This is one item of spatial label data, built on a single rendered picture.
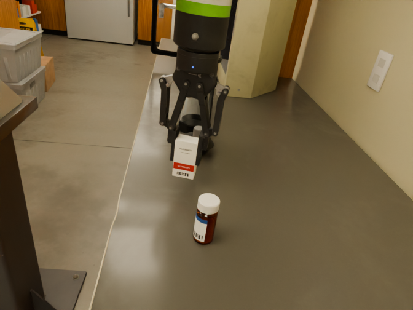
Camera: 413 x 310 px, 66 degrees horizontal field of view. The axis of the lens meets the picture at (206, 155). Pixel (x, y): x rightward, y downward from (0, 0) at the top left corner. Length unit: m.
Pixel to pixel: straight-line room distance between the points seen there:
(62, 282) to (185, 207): 1.17
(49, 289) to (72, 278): 0.10
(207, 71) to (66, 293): 1.35
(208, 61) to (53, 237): 1.59
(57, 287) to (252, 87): 1.26
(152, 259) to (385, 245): 0.46
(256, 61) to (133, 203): 0.80
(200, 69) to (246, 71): 0.72
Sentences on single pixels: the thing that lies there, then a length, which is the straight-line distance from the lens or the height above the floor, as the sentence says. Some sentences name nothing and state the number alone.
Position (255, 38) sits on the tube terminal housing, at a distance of 1.26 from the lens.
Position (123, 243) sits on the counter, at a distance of 0.59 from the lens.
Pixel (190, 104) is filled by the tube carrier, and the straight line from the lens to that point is 0.91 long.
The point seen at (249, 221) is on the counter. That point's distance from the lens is 0.66.
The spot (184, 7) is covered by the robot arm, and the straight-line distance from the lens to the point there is 0.56.
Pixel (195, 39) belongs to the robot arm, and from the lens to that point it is 0.55.
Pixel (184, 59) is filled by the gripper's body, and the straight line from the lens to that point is 0.57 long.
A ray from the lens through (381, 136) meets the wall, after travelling 1.11.
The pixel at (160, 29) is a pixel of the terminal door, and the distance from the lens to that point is 1.57.
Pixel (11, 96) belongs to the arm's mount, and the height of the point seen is 0.98.
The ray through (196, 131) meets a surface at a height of 1.00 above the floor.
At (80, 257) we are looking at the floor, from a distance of 1.86.
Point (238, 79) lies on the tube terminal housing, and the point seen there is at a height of 1.01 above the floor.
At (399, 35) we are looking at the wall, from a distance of 1.13.
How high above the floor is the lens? 1.36
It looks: 30 degrees down
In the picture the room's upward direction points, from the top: 8 degrees clockwise
